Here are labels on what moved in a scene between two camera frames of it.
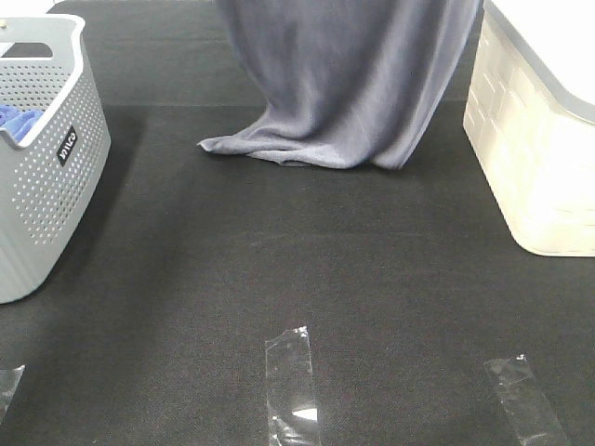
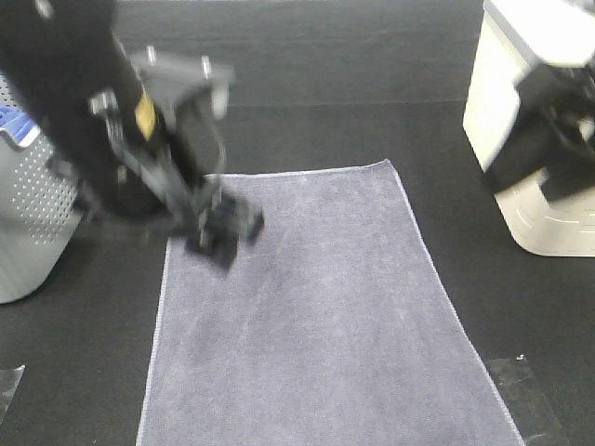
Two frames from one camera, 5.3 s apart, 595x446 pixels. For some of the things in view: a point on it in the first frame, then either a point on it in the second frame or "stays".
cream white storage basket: [530, 118] stays
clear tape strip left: [9, 378] stays
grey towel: [350, 82] to [335, 327]
